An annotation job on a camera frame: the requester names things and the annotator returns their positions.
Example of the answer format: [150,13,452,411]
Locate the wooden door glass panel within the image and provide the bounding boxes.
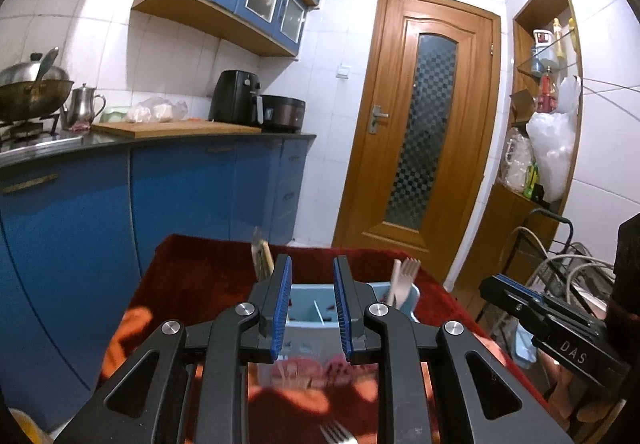
[332,0,502,285]

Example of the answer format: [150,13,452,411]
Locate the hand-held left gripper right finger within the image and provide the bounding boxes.
[333,255,576,444]

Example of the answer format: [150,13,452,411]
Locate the metal spatula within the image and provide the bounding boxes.
[32,46,60,95]

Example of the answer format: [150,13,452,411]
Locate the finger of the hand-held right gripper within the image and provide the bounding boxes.
[479,274,546,325]

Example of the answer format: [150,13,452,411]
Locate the grey hose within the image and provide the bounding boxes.
[500,224,618,287]

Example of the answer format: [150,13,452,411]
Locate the wooden forks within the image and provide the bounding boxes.
[397,258,421,310]

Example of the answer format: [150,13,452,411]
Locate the blue utensil box pink label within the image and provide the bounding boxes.
[247,281,422,392]

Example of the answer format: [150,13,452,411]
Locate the wooden alcove shelf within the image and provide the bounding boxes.
[452,0,583,315]

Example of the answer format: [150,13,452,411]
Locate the metal wok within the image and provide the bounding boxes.
[0,79,75,122]

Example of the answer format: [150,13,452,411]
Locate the gas stove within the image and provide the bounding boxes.
[0,116,58,145]

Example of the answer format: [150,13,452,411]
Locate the wooden cutting board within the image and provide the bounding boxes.
[90,120,263,139]

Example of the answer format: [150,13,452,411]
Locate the clear plastic packets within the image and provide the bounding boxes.
[502,129,533,190]

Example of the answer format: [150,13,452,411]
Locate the black metal rack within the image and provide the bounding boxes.
[492,208,621,350]

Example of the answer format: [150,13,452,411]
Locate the metal kettle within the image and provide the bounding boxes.
[61,83,107,127]

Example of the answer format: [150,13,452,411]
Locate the metal door handle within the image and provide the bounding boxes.
[369,105,390,134]

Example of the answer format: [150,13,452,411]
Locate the white plastic bag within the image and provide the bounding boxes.
[526,76,581,202]

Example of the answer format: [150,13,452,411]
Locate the green bottle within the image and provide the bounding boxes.
[522,161,541,197]

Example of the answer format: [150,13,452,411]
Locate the cardboard box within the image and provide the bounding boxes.
[510,89,538,125]

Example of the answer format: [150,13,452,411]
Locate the blue base cabinets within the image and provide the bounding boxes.
[0,131,317,435]

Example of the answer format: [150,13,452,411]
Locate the dark rice cooker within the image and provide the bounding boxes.
[260,95,307,133]

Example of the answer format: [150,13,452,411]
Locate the yellow capped bottle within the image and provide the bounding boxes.
[552,18,569,60]

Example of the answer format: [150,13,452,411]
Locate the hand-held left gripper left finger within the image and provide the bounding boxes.
[55,254,293,444]

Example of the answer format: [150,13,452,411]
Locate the black air fryer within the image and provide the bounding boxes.
[208,70,264,127]

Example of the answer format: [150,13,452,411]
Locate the metal pot lid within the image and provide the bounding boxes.
[0,53,70,86]

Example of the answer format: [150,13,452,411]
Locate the red floral blanket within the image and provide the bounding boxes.
[100,234,551,444]

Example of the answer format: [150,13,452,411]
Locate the clear plastic food bags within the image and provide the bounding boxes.
[125,96,188,123]

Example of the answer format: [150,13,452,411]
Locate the metal fork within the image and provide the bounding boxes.
[320,421,358,444]

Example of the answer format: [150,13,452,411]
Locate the pile of brown eggs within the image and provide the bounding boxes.
[542,354,626,432]

